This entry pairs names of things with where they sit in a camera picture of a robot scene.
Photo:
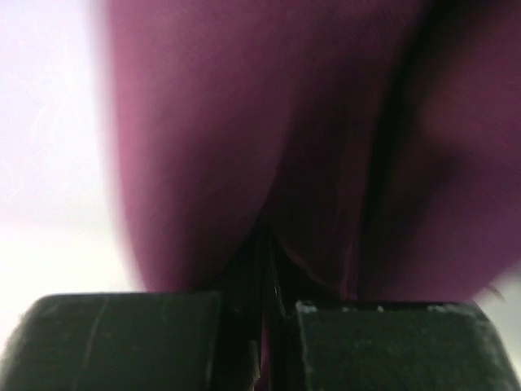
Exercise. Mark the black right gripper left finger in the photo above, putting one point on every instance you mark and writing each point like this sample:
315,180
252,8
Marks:
197,327

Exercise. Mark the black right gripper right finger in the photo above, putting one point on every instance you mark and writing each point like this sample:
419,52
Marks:
319,343

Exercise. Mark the purple cloth mat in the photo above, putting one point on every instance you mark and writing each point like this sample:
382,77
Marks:
378,140

